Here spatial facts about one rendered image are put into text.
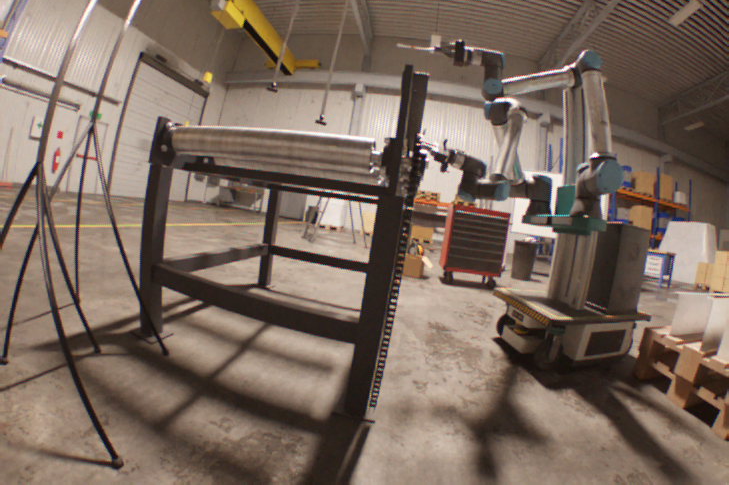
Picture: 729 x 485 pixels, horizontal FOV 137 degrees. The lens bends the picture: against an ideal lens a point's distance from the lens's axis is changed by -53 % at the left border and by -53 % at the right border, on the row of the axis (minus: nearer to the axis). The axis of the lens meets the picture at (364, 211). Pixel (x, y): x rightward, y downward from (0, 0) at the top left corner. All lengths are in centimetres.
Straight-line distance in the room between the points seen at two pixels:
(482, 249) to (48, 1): 1100
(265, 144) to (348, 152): 28
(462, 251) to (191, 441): 326
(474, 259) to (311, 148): 295
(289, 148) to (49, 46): 928
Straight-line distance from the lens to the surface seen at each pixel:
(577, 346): 176
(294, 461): 91
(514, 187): 205
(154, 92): 1187
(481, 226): 364
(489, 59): 157
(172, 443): 95
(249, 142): 104
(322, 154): 94
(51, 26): 1001
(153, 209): 131
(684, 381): 182
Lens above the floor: 68
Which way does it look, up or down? level
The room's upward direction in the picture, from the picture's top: 9 degrees clockwise
